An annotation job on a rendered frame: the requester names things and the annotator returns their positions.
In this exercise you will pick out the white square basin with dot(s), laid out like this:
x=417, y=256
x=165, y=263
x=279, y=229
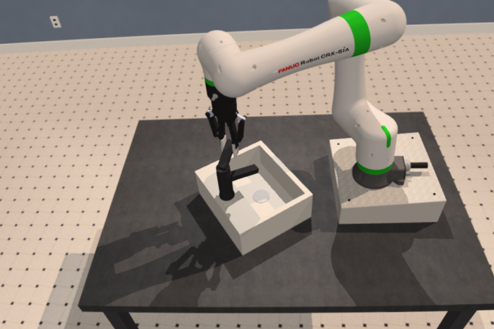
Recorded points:
x=265, y=204

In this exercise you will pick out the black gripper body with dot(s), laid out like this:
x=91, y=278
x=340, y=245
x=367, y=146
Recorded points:
x=225, y=108

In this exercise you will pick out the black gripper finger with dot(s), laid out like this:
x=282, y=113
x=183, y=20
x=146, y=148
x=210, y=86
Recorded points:
x=218, y=129
x=236, y=135

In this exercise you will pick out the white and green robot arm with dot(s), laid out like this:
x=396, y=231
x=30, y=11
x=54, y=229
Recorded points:
x=355, y=28

